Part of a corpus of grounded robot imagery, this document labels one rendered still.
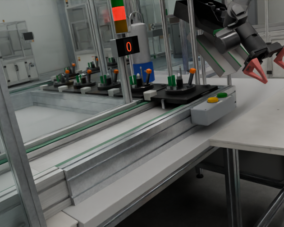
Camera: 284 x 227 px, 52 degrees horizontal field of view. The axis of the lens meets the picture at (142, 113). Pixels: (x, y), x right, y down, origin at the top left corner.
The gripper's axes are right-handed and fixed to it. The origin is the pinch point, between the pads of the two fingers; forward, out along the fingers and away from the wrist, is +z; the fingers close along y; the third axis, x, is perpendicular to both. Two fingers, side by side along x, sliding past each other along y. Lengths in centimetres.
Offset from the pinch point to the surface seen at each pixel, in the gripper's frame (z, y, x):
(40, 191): 4, -74, 1
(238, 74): -68, 97, 152
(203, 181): 4, 20, 163
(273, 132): 12.0, 0.8, 19.0
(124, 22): -51, -28, 18
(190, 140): 1.5, -25.2, 25.2
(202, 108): -6.5, -16.6, 20.9
